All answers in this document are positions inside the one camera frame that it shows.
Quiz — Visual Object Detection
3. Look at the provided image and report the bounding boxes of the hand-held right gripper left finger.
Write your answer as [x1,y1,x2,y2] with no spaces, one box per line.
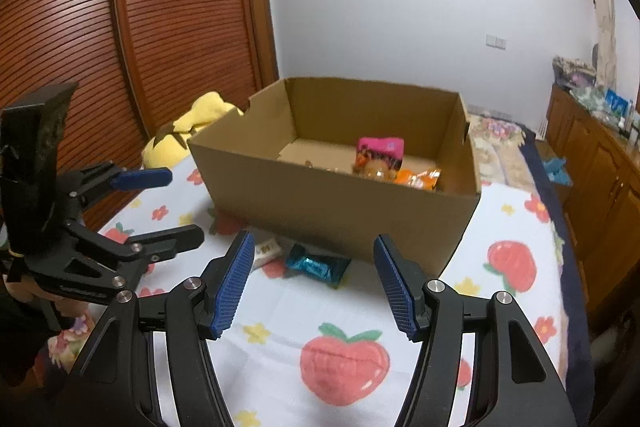
[60,229,256,427]

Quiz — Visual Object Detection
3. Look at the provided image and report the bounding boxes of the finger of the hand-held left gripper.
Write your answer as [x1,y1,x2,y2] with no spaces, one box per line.
[55,161,173,212]
[97,224,206,268]

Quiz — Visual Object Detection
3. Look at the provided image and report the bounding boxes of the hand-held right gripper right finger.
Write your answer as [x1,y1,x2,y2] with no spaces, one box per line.
[372,234,578,427]

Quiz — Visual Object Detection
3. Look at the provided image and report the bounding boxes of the small white snack packet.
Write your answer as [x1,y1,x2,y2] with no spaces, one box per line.
[250,237,282,270]

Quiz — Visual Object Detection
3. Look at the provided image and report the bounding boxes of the teal snack packet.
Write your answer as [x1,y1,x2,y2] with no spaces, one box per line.
[286,243,352,289]

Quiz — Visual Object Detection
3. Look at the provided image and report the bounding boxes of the brown cardboard box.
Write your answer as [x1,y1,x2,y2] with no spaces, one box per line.
[187,77,483,278]

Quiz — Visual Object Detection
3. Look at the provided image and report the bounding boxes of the orange snack packet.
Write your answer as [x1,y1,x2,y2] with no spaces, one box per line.
[392,167,443,192]

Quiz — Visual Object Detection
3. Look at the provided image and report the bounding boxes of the pink snack packet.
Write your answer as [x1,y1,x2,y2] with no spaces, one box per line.
[352,136,406,180]

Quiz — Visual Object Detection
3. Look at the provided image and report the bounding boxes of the yellow plush toy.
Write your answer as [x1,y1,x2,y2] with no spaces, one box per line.
[140,92,246,170]

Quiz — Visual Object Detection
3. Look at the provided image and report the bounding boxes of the white floral strawberry blanket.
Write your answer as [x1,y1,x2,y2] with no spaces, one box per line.
[47,114,596,427]

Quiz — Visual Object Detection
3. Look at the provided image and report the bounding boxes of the brown louvred wardrobe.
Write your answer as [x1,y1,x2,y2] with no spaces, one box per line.
[0,0,281,228]

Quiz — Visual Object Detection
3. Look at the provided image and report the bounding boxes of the person's dark printed clothing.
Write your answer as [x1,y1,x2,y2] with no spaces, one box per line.
[0,277,98,390]

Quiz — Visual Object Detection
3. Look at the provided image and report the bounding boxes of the beige floral quilt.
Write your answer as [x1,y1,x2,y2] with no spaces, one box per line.
[467,113,538,188]

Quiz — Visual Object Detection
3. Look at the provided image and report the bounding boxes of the blue plastic bag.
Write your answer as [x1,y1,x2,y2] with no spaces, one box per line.
[542,157,571,185]

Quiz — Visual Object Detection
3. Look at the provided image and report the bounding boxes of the wooden cabinet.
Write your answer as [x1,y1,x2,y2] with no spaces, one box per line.
[545,84,640,318]

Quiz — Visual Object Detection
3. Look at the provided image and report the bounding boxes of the cluttered small bottles and boxes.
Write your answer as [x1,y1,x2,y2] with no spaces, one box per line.
[552,54,640,138]

